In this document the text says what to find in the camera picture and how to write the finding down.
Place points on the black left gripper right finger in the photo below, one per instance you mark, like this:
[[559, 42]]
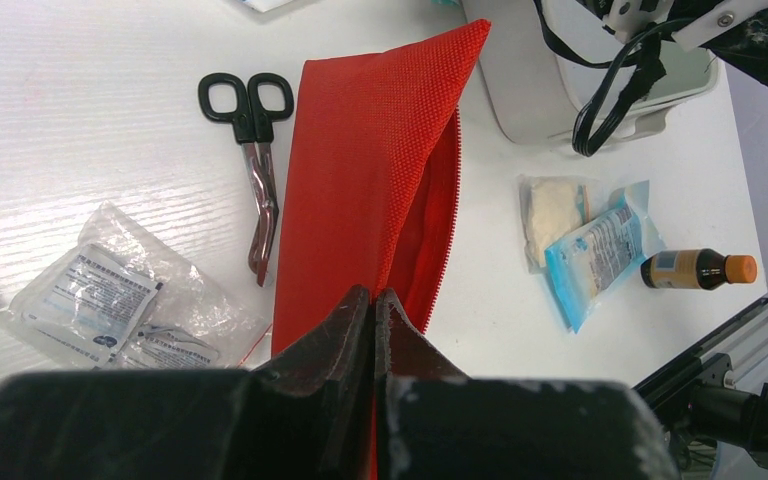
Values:
[[436, 422]]

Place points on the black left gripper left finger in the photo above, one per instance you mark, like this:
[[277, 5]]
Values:
[[305, 414]]

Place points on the red first aid pouch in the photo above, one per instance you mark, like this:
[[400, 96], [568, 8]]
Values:
[[373, 182]]

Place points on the blue mask packet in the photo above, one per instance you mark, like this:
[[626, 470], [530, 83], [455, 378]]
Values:
[[589, 262]]

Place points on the clear bag of wipes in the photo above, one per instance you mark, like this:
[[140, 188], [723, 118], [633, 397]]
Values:
[[122, 299]]

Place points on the beige gauze packet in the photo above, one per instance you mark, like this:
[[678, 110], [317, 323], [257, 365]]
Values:
[[551, 207]]

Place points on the brown bottle orange cap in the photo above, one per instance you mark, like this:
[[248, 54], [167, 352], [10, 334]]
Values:
[[701, 269]]

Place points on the grey open storage box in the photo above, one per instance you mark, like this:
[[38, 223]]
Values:
[[536, 95]]

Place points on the white blue label packet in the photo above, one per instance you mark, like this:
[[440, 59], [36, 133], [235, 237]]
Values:
[[264, 7]]

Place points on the black handled scissors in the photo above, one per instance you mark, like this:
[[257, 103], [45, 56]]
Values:
[[253, 129]]

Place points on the aluminium frame rail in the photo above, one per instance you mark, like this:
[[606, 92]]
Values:
[[733, 355]]

